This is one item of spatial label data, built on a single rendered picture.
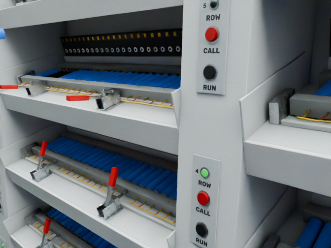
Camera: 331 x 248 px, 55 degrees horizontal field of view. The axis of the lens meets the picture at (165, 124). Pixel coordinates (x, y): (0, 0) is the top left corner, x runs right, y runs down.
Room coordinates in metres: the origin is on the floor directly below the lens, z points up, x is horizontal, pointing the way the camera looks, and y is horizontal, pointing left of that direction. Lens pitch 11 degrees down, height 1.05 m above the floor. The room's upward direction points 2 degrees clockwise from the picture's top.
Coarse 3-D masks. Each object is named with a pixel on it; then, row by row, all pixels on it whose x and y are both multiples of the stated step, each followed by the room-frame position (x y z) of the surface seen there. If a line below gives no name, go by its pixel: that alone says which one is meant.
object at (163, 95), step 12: (48, 84) 0.74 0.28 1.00; (60, 84) 0.71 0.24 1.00; (72, 84) 0.67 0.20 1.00; (84, 84) 0.64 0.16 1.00; (96, 84) 0.62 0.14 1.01; (108, 84) 0.60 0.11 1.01; (120, 84) 0.59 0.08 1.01; (120, 96) 0.57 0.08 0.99; (132, 96) 0.55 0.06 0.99; (144, 96) 0.53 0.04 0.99; (156, 96) 0.51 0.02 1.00; (168, 96) 0.49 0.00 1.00
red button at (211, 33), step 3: (207, 30) 0.38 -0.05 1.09; (210, 30) 0.38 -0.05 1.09; (213, 30) 0.37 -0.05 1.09; (216, 30) 0.37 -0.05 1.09; (207, 33) 0.38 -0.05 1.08; (210, 33) 0.38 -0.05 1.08; (213, 33) 0.37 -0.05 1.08; (216, 33) 0.37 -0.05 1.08; (207, 36) 0.38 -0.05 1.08; (210, 36) 0.38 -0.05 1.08; (213, 36) 0.37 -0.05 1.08; (216, 36) 0.37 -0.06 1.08; (207, 39) 0.38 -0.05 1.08; (210, 39) 0.38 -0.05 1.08; (213, 39) 0.37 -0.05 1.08
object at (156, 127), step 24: (0, 72) 0.82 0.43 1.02; (24, 72) 0.87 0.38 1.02; (24, 96) 0.73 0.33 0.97; (48, 96) 0.69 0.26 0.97; (72, 120) 0.60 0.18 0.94; (96, 120) 0.55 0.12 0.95; (120, 120) 0.50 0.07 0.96; (144, 120) 0.46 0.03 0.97; (168, 120) 0.44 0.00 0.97; (144, 144) 0.47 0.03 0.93; (168, 144) 0.44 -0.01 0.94
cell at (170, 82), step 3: (180, 75) 0.58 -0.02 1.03; (174, 78) 0.57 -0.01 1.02; (177, 78) 0.57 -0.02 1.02; (180, 78) 0.57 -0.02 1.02; (168, 81) 0.56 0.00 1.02; (171, 81) 0.56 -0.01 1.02; (174, 81) 0.56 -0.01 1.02; (177, 81) 0.56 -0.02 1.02; (165, 84) 0.55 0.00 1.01; (168, 84) 0.55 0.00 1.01; (171, 84) 0.55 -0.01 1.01; (159, 87) 0.54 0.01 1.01; (162, 87) 0.54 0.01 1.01; (165, 87) 0.54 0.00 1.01
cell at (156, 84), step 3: (171, 75) 0.59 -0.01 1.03; (174, 75) 0.59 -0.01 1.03; (165, 78) 0.58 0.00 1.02; (168, 78) 0.58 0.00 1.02; (171, 78) 0.58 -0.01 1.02; (159, 81) 0.57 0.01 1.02; (162, 81) 0.57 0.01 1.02; (165, 81) 0.57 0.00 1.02; (153, 84) 0.56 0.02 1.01; (156, 84) 0.56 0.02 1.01; (159, 84) 0.56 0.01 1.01; (162, 84) 0.56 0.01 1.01
